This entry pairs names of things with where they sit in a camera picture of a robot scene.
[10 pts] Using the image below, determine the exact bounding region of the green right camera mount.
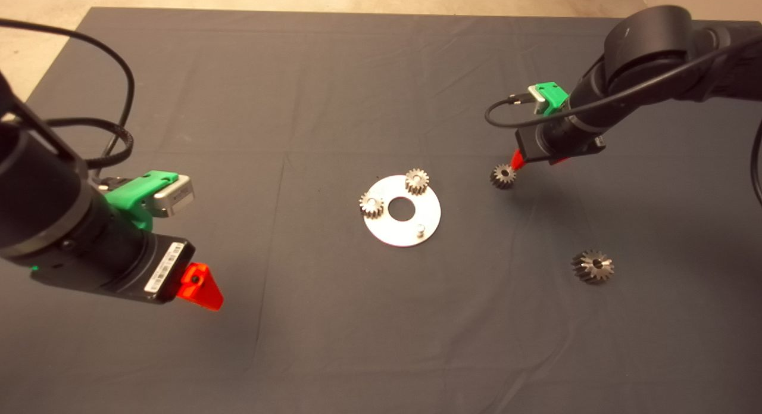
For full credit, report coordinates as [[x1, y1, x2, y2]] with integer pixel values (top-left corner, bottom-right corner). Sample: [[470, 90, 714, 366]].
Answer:
[[531, 82, 570, 114]]

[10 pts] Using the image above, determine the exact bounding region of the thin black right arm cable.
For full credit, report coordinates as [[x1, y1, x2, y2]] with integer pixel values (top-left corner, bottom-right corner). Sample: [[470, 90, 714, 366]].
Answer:
[[485, 36, 762, 207]]

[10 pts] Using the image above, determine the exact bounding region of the round metal plate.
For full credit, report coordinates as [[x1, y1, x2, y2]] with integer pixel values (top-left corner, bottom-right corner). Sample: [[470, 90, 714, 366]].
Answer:
[[363, 175, 442, 248]]

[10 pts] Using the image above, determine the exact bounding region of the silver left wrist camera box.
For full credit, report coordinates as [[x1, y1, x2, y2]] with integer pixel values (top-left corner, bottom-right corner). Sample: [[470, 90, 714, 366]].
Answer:
[[149, 175, 195, 218]]

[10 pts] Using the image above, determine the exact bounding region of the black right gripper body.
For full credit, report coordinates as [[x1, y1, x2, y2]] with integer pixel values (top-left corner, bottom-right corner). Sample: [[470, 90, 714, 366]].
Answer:
[[515, 127, 607, 165]]

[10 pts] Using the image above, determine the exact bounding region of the thick braided black cable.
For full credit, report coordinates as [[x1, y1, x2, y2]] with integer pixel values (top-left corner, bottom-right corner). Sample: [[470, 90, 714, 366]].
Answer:
[[45, 117, 135, 169]]

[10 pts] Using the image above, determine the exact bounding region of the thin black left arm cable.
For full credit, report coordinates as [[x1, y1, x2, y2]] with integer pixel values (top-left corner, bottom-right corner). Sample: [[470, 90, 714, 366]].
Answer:
[[0, 18, 136, 182]]

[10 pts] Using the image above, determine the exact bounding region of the small dark steel gear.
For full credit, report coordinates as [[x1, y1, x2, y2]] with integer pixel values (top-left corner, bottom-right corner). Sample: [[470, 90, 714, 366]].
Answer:
[[490, 164, 517, 189]]

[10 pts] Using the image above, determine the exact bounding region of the large steel gear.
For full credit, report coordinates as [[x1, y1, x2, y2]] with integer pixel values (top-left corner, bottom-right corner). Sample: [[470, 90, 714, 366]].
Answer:
[[571, 250, 615, 285]]

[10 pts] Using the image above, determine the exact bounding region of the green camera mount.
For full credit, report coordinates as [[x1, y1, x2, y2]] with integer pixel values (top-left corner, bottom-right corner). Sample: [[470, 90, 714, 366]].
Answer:
[[531, 82, 570, 114], [98, 170, 179, 231]]

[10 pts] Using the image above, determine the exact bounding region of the green left camera mount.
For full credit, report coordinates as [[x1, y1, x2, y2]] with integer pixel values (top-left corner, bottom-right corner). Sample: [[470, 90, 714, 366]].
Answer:
[[98, 170, 179, 231]]

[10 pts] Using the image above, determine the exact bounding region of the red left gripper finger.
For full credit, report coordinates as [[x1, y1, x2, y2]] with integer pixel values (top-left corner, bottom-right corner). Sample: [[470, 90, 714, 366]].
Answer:
[[176, 262, 225, 312]]

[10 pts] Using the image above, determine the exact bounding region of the dark grey table cloth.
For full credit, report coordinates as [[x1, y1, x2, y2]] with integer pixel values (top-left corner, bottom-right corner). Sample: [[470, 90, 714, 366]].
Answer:
[[0, 7, 762, 414]]

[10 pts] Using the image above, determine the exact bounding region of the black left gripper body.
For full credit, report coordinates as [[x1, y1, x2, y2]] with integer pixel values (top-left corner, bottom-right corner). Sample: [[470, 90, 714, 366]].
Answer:
[[30, 234, 196, 306]]

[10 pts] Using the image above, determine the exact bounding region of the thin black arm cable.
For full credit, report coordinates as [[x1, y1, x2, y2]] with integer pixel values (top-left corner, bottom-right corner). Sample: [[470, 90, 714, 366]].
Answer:
[[0, 18, 136, 182], [485, 36, 762, 207]]

